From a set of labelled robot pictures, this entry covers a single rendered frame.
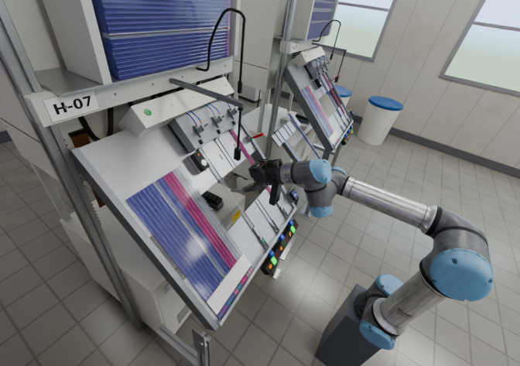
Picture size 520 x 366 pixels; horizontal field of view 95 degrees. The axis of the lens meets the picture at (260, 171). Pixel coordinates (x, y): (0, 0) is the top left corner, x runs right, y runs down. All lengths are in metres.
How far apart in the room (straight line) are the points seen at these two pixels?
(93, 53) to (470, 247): 1.02
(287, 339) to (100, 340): 1.05
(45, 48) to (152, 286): 0.88
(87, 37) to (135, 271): 0.88
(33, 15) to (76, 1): 0.19
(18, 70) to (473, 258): 1.10
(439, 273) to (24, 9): 1.20
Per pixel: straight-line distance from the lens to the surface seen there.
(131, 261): 1.25
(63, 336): 1.93
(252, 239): 1.07
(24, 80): 0.77
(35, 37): 0.91
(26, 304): 2.12
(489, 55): 4.26
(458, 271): 0.77
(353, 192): 0.87
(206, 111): 1.04
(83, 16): 0.74
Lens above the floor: 1.63
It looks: 37 degrees down
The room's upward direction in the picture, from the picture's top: 8 degrees clockwise
